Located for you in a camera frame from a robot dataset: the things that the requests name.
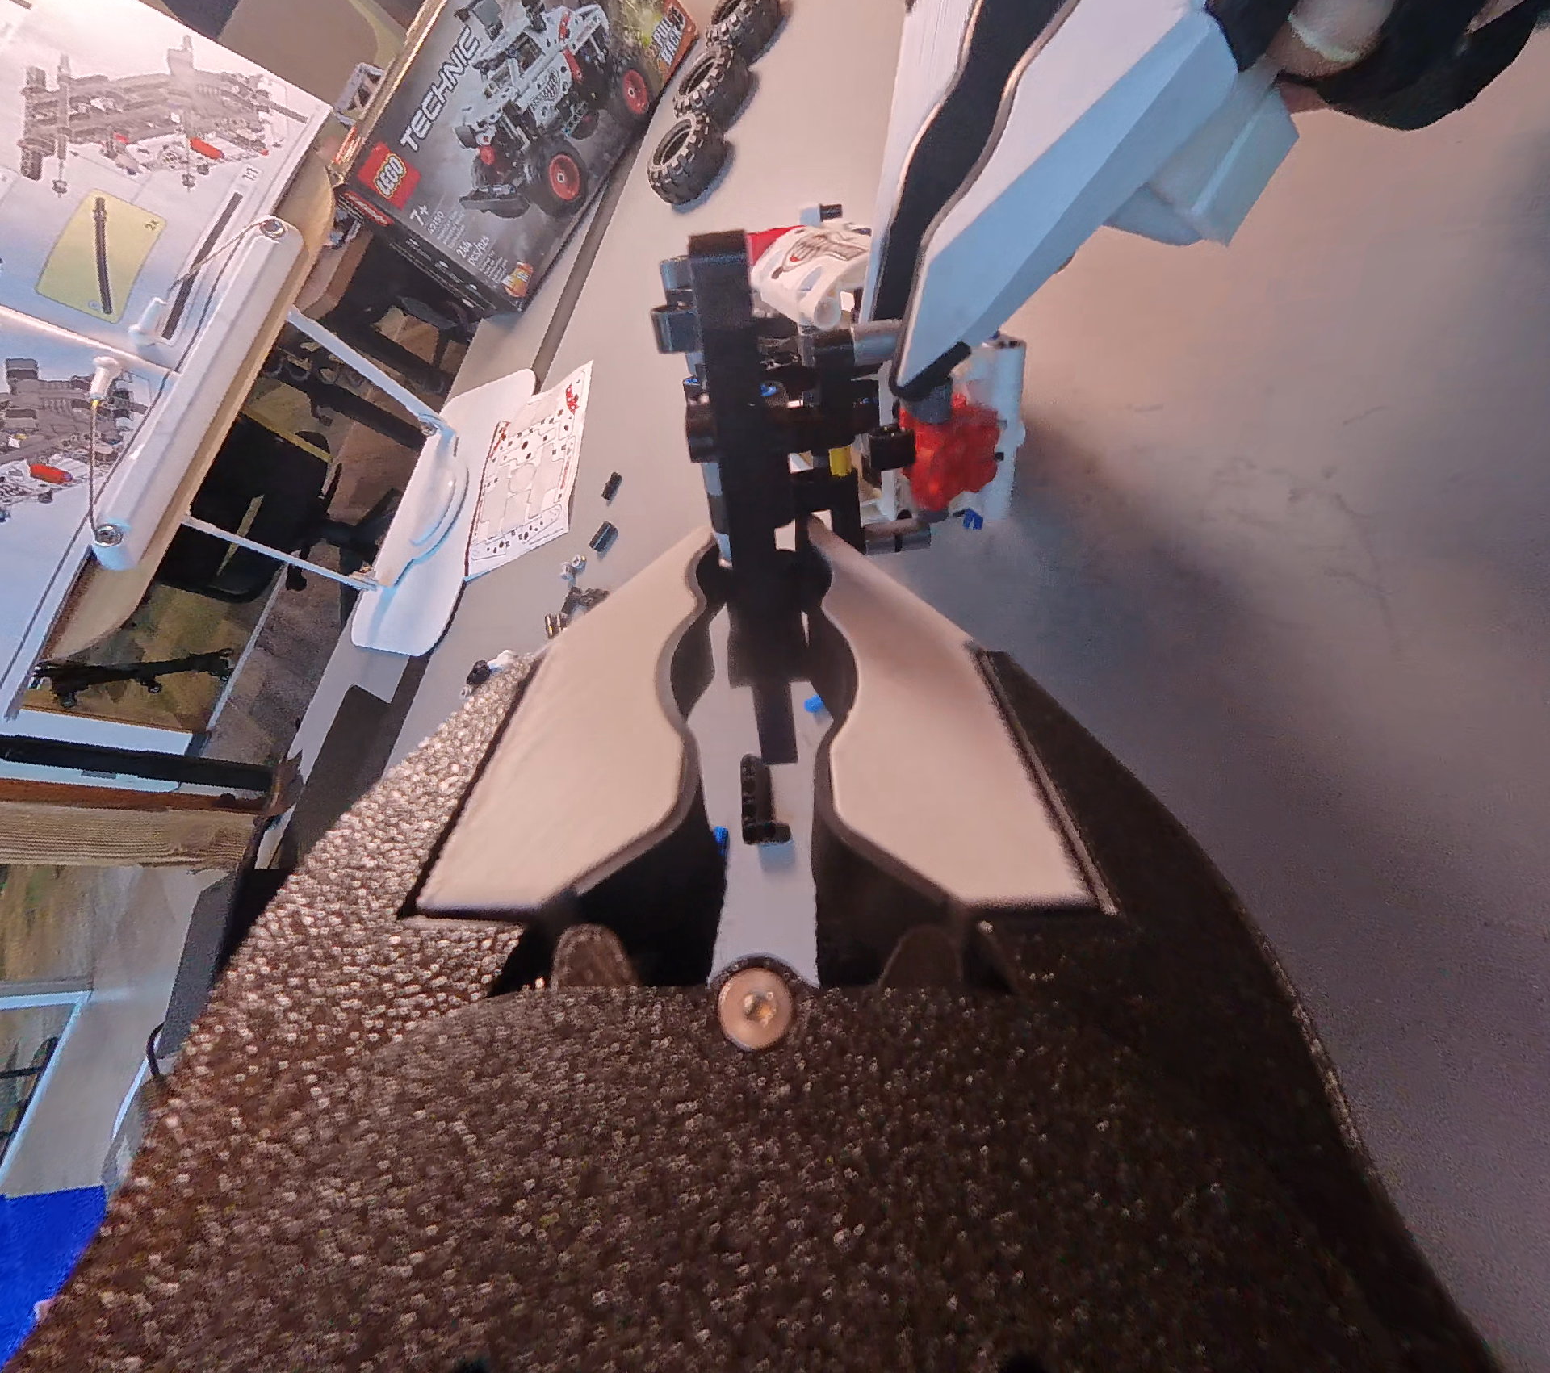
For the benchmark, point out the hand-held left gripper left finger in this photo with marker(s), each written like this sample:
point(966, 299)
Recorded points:
point(567, 781)

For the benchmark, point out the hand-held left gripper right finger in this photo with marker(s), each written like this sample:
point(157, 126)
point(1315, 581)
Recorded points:
point(959, 781)

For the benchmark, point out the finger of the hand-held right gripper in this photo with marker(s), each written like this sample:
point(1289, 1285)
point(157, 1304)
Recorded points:
point(1114, 91)
point(945, 5)

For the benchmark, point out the white toy brick truck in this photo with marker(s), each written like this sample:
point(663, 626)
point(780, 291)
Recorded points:
point(737, 368)

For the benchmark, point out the instruction booklet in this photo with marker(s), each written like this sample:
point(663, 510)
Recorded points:
point(122, 126)

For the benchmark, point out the grey desk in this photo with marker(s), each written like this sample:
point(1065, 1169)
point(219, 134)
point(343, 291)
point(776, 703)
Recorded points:
point(1271, 548)

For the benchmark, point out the person's right hand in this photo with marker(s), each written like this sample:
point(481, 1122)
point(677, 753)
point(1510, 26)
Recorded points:
point(1344, 24)

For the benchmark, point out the black angled beam piece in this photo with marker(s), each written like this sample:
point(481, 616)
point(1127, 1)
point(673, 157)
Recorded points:
point(757, 804)

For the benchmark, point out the black toy rubber tyre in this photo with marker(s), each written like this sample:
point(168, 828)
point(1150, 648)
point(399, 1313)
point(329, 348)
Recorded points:
point(691, 157)
point(750, 17)
point(713, 84)

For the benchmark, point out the scattered loose brick pieces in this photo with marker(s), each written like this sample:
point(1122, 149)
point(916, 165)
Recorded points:
point(602, 533)

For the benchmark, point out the white book stand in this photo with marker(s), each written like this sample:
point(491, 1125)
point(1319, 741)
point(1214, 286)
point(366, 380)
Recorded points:
point(409, 548)

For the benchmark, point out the white sticker sheet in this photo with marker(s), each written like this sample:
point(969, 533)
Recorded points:
point(533, 478)

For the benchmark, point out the black office chair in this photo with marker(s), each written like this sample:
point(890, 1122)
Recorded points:
point(267, 510)

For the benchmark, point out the toy truck cardboard box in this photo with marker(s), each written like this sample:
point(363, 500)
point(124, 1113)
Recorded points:
point(509, 91)

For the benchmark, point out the large blue plastic bin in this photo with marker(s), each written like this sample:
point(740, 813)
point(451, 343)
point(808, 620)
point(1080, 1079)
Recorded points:
point(44, 1265)

